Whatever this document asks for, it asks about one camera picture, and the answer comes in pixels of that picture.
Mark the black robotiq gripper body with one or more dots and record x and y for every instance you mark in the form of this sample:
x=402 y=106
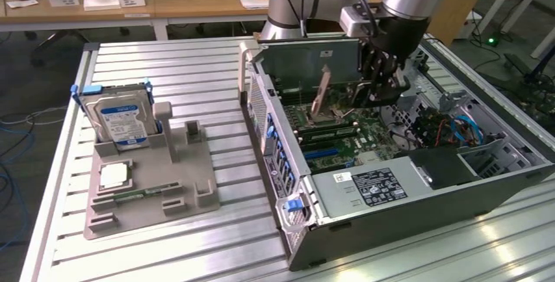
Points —
x=404 y=38

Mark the green motherboard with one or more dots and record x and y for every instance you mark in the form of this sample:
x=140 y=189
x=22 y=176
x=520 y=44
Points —
x=369 y=132

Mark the cpu socket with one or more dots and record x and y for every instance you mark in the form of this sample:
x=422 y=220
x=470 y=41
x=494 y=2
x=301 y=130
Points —
x=330 y=119

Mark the wooden cabinet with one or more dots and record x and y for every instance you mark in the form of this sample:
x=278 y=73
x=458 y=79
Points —
x=473 y=2

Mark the black device with green light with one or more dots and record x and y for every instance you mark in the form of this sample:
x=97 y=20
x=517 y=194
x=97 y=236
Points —
x=492 y=40

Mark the dark installed ram stick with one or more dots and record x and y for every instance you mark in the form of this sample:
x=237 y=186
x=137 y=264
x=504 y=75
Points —
x=334 y=135

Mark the blue expansion slot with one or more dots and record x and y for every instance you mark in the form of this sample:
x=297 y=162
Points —
x=321 y=155

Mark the blue slot clip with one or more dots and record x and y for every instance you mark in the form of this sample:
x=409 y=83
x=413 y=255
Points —
x=272 y=131
x=284 y=160

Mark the grey power supply unit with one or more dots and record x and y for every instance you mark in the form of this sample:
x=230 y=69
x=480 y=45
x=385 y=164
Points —
x=342 y=197

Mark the wooden desk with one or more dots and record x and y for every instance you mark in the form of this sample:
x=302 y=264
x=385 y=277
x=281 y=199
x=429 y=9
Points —
x=196 y=6

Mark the blue case latch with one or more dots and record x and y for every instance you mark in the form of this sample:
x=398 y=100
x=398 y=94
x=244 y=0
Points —
x=293 y=205

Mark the dark grey pc case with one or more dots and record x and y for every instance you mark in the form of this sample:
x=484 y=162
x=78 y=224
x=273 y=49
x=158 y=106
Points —
x=390 y=230

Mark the hard disk in blue carrier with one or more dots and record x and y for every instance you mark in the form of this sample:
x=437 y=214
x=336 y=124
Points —
x=123 y=119

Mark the grey plastic parts rack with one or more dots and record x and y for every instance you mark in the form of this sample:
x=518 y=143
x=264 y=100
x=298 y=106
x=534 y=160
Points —
x=165 y=204

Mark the white flat box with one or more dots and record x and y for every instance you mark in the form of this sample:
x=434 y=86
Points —
x=102 y=5

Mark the green ram stick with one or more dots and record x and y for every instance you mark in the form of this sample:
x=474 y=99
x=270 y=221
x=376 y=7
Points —
x=140 y=192

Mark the silver cpu chip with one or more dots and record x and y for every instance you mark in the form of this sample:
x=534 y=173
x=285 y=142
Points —
x=117 y=175

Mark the white paper card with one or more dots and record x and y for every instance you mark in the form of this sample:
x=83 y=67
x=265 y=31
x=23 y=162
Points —
x=22 y=3

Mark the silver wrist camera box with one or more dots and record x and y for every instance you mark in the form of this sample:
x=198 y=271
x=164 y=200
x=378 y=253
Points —
x=354 y=20

